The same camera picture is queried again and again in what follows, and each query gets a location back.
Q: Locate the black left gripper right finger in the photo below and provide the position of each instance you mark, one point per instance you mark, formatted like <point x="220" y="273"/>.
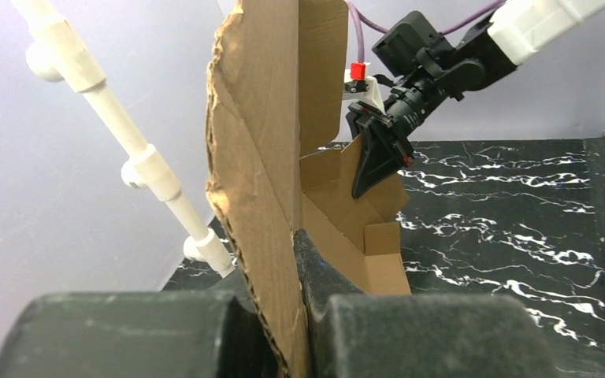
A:
<point x="354" y="334"/>

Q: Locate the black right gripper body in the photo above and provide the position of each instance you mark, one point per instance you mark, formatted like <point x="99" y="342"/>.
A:
<point x="383" y="137"/>

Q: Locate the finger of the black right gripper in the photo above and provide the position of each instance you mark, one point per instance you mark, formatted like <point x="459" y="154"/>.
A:
<point x="378" y="160"/>

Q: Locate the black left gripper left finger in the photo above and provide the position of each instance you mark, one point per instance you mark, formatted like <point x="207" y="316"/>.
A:
<point x="208" y="333"/>

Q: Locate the brown cardboard box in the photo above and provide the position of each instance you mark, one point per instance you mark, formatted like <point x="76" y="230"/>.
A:
<point x="275" y="88"/>

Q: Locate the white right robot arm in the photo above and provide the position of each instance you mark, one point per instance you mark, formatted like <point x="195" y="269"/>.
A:
<point x="424" y="70"/>

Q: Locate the white PVC pipe frame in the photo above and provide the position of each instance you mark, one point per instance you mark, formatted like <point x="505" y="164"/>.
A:
<point x="58" y="53"/>

